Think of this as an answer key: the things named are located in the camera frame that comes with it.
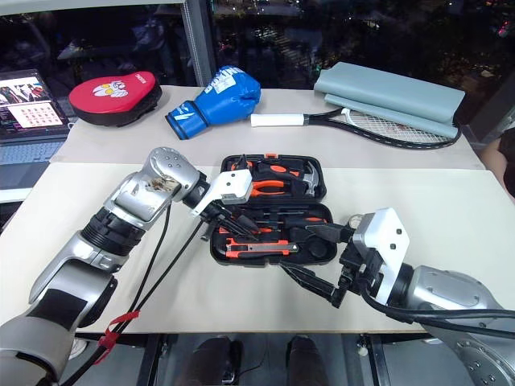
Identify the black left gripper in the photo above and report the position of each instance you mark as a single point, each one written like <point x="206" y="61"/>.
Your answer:
<point x="221" y="215"/>

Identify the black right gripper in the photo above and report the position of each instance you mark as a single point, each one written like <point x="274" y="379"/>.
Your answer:
<point x="362" y="267"/>

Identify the orange voltage tester pen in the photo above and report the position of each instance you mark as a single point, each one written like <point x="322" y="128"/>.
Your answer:
<point x="265" y="230"/>

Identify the orange black utility knife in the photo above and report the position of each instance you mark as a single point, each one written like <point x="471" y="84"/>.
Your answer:
<point x="257" y="248"/>

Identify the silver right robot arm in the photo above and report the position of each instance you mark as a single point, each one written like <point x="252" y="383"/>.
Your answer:
<point x="450" y="289"/>

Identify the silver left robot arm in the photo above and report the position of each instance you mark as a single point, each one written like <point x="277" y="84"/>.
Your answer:
<point x="133" y="197"/>

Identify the black tool case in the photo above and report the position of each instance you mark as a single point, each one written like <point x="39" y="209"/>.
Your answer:
<point x="241" y="261"/>

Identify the small round silver object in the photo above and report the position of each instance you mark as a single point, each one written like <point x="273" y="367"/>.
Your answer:
<point x="354" y="220"/>

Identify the dark rounded shape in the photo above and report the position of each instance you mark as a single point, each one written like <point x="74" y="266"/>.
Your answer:
<point x="307" y="362"/>
<point x="215" y="360"/>

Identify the black white tennis racket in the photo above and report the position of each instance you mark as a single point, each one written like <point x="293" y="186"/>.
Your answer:
<point x="277" y="120"/>

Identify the blue boxing glove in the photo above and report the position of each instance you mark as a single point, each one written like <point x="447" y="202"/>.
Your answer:
<point x="221" y="98"/>

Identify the grey folded mat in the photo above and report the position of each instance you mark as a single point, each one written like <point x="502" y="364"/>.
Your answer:
<point x="386" y="90"/>

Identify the red boxing punch pad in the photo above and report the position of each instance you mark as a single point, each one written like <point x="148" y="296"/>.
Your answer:
<point x="112" y="94"/>

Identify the bystander person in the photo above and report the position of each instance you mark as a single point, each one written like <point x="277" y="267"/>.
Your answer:
<point x="497" y="161"/>

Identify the white shoe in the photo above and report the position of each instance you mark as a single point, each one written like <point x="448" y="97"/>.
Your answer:
<point x="79" y="347"/>

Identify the open laptop computer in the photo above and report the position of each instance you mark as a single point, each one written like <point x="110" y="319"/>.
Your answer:
<point x="28" y="108"/>

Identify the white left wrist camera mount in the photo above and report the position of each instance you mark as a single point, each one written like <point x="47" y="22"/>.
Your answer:
<point x="233" y="183"/>

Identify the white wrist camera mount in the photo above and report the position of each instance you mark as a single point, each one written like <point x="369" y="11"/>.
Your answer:
<point x="386" y="229"/>
<point x="233" y="183"/>

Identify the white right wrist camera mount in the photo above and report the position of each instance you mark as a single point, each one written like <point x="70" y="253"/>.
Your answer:
<point x="386" y="229"/>

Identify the grey window frame pillar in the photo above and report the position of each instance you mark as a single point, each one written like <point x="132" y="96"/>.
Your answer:
<point x="199" y="44"/>

